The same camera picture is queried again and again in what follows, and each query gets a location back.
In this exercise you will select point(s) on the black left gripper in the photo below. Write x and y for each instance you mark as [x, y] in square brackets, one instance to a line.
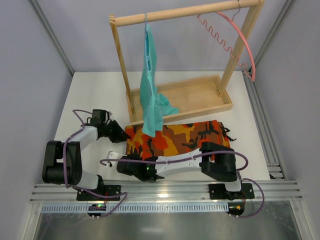
[114, 130]

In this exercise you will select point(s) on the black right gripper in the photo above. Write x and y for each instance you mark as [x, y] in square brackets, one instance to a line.
[124, 168]

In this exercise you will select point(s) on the orange camouflage trousers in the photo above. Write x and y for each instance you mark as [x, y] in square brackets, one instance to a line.
[175, 139]

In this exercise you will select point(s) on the pink plastic hanger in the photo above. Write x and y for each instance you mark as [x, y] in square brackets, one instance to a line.
[243, 33]

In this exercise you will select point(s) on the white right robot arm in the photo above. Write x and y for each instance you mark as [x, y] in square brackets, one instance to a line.
[218, 162]

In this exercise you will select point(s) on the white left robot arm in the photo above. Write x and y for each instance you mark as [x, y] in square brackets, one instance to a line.
[62, 163]

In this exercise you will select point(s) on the teal t-shirt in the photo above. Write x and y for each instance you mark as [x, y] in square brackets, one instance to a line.
[155, 106]

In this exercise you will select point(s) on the left controller board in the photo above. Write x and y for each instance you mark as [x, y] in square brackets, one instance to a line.
[97, 210]

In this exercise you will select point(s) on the controller board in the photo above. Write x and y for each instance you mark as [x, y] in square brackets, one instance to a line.
[97, 210]
[235, 210]

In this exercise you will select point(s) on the right controller board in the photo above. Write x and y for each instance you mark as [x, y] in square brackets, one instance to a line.
[235, 210]

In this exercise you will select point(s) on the wooden clothes rack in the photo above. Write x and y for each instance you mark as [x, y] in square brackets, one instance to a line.
[195, 97]

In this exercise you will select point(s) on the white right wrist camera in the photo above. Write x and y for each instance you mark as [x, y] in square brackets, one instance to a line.
[111, 155]

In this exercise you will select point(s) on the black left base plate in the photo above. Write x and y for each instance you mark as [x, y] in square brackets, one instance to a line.
[110, 190]

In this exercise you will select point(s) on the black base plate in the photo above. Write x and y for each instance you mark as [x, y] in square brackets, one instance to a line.
[219, 192]
[110, 190]

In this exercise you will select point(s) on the slotted cable duct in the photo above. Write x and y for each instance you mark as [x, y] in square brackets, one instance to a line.
[159, 207]

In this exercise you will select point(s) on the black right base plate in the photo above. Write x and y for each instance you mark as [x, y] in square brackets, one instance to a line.
[219, 192]

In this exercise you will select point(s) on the blue wire hanger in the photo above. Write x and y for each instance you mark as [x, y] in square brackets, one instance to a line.
[146, 45]

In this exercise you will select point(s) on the aluminium right side rail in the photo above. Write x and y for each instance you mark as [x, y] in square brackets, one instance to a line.
[270, 150]

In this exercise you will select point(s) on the aluminium rail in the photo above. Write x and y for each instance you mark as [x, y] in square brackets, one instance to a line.
[166, 191]
[270, 150]

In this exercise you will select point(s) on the aluminium front rail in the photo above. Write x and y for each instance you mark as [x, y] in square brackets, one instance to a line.
[166, 191]

